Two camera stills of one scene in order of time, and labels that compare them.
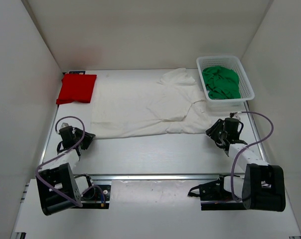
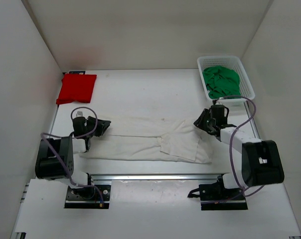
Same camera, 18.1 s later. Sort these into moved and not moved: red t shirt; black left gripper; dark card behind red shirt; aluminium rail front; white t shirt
Moved: white t shirt; black left gripper
Not moved: dark card behind red shirt; red t shirt; aluminium rail front
